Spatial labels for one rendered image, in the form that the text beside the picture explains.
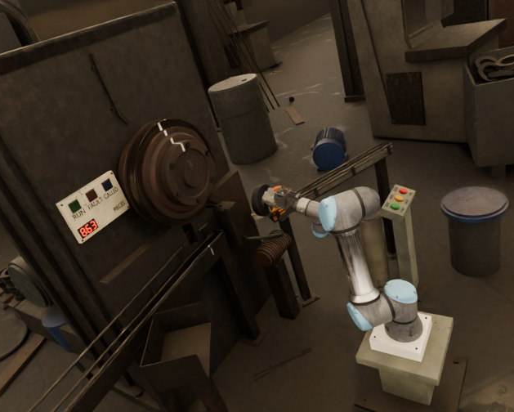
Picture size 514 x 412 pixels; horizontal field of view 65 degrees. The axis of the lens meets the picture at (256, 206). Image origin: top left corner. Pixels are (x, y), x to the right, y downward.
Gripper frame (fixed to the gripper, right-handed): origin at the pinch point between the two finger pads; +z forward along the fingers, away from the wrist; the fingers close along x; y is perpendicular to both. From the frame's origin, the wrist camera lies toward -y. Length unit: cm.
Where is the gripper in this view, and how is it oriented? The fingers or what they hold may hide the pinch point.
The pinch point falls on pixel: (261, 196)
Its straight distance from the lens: 195.5
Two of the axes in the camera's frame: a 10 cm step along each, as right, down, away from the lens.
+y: -0.2, -8.1, -5.9
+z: -8.5, -2.9, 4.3
